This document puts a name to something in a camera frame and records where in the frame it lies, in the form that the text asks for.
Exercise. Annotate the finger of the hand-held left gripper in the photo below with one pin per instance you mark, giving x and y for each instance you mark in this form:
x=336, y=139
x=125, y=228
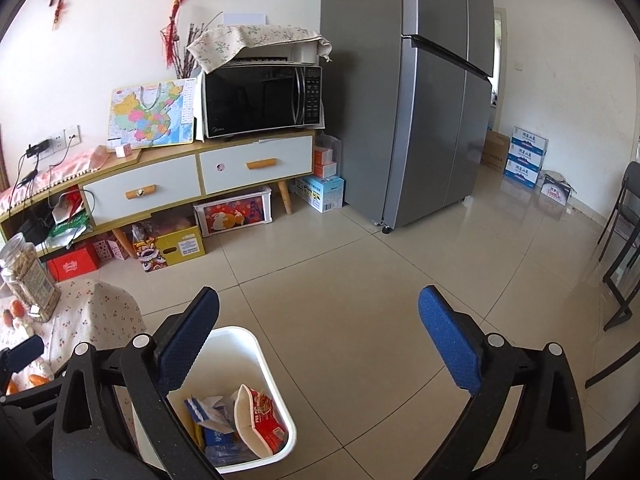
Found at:
x=30, y=398
x=25, y=352

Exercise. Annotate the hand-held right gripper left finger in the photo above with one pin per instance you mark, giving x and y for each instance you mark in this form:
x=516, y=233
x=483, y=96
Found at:
x=190, y=340

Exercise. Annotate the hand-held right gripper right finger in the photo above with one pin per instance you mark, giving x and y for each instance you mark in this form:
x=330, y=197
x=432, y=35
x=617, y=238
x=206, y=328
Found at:
x=445, y=340

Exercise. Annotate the white plastic bin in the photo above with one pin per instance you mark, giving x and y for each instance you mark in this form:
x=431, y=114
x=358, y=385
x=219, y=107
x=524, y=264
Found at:
x=240, y=355

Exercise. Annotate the blue and white snack packet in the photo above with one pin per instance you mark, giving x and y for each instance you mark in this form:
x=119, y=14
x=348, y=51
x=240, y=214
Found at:
x=197, y=411

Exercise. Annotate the yellow snack wrapper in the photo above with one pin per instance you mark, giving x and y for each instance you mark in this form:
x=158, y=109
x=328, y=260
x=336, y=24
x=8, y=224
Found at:
x=198, y=435

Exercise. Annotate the red and white snack bag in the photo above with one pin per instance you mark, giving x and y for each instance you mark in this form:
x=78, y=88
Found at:
x=260, y=420

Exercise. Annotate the crushed clear plastic bottle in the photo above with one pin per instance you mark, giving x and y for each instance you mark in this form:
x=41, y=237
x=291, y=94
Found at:
x=227, y=457

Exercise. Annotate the orange carrot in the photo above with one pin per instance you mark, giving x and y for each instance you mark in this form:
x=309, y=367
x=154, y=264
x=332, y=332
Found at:
x=32, y=381

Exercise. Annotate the pale root vegetable piece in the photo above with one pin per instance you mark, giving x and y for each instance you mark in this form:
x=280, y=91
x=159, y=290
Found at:
x=46, y=369

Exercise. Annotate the tangerine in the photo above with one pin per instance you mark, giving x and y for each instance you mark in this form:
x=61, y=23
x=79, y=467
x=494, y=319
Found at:
x=16, y=307

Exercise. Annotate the clear jar of sunflower seeds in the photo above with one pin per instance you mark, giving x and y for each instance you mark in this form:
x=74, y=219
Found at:
x=27, y=275

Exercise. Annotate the cherry print tablecloth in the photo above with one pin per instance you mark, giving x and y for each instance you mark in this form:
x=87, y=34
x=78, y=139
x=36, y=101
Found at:
x=95, y=310

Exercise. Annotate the yellow printed cardboard box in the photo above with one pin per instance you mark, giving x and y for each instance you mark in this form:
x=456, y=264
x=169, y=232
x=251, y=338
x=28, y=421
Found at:
x=172, y=246

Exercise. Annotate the red gift box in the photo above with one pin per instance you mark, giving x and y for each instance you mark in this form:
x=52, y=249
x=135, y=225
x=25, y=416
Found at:
x=72, y=262

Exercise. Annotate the black set-top box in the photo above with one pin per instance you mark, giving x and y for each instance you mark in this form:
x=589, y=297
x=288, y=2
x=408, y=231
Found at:
x=32, y=231

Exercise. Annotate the pink patterned box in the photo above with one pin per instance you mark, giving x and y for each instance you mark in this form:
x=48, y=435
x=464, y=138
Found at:
x=107, y=249

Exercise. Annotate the white crate with red picture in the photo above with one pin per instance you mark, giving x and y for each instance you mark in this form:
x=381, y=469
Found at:
x=232, y=215

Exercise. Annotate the white cabinet drawer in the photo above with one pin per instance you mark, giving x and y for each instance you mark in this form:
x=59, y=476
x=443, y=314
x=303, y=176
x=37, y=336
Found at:
x=165, y=180
x=290, y=152

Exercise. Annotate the black metal furniture leg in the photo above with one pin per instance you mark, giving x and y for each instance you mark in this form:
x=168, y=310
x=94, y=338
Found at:
x=615, y=366

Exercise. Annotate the blue and white water case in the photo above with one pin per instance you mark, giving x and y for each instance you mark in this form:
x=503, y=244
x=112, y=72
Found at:
x=529, y=137
x=520, y=176
x=525, y=157

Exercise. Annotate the dark open cardboard box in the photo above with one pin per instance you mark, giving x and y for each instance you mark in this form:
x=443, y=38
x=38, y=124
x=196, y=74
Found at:
x=555, y=191

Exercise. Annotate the wooden tv cabinet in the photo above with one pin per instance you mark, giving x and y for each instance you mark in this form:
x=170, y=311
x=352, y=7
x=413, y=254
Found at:
x=197, y=149

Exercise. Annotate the brown cardboard box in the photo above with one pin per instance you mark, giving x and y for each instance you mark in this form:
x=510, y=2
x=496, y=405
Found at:
x=495, y=155

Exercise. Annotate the blue and white carton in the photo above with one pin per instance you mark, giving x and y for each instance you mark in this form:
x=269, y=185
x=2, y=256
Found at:
x=320, y=192

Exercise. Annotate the pink lace cloth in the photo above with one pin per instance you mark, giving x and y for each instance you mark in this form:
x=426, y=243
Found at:
x=75, y=162

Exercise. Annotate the small pink box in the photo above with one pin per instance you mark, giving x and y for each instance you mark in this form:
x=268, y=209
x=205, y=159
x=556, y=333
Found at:
x=122, y=152

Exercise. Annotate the black charger plug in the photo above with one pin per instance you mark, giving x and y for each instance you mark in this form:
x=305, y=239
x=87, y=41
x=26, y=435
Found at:
x=37, y=149

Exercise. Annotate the stack of orange boxes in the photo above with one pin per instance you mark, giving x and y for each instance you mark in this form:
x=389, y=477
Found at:
x=325, y=161

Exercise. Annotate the colourful map board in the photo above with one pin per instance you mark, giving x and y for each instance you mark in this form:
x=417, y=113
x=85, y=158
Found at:
x=150, y=115

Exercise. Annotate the grey refrigerator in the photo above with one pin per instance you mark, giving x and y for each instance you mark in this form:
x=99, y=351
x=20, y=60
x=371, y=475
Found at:
x=425, y=110

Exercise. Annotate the black metal chair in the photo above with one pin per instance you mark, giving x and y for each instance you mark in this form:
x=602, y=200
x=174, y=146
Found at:
x=631, y=175

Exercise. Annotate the black microwave oven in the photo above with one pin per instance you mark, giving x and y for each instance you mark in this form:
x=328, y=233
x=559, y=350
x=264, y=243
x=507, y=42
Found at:
x=255, y=100

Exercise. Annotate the bundle of dry branches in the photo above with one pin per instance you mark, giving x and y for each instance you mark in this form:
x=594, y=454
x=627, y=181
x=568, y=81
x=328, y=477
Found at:
x=186, y=60

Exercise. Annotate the red hanging knot ornament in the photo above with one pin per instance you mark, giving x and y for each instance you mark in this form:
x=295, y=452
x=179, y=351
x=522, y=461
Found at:
x=170, y=47

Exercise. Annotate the floral dust cover cloth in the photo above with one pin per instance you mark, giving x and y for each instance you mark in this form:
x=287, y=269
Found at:
x=240, y=37

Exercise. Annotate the white box under cloth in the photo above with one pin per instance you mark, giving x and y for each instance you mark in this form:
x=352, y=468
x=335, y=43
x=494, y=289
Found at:
x=300, y=53

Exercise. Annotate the white wall outlet strip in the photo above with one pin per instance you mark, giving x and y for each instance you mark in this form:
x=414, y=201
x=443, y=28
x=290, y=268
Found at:
x=70, y=137

